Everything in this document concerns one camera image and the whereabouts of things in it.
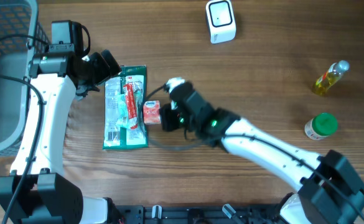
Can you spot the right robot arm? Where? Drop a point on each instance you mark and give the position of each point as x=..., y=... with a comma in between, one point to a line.
x=327, y=189

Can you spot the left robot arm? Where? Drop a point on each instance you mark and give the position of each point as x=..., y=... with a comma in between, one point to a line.
x=36, y=191

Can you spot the red toothpaste box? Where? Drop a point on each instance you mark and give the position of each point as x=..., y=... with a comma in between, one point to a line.
x=131, y=106

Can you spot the grey plastic shopping basket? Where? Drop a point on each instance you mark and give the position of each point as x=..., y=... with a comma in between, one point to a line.
x=21, y=36

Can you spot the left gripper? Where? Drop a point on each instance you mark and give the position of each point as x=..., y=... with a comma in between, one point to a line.
x=105, y=69

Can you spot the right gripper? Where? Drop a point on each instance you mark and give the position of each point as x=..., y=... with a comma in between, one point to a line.
x=170, y=122

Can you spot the green lid jar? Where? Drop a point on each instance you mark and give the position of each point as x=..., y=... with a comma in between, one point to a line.
x=321, y=126

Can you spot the mint green plastic packet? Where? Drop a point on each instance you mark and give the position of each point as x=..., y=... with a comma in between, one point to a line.
x=123, y=120

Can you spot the yellow liquid Vim bottle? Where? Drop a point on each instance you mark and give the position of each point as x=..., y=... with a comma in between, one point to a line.
x=330, y=77

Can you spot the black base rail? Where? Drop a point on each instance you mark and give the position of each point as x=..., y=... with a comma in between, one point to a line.
x=252, y=214

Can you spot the green 3M product package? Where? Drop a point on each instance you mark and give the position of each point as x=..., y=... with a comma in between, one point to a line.
x=116, y=138

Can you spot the white barcode scanner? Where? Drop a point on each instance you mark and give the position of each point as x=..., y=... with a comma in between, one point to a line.
x=220, y=21

